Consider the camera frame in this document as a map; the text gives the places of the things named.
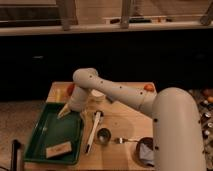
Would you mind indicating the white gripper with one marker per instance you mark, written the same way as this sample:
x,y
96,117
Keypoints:
x,y
77,102

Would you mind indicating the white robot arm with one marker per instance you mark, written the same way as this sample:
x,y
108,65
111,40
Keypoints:
x,y
177,131

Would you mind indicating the green plastic tray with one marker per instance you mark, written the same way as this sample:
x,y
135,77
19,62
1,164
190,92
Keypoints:
x,y
50,131

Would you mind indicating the red bowl with beans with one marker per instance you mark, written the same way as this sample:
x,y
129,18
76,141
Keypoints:
x,y
70,89

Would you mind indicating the white round container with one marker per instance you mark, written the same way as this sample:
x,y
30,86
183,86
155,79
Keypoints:
x,y
97,96

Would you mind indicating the wooden block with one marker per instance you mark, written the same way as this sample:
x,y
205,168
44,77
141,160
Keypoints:
x,y
59,149

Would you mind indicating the silver fork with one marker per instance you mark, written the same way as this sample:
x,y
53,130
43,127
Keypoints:
x,y
121,140

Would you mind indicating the dark bowl with cloth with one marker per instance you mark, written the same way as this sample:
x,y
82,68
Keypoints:
x,y
144,151

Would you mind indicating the orange fruit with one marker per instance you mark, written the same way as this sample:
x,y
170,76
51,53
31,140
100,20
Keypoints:
x,y
210,99

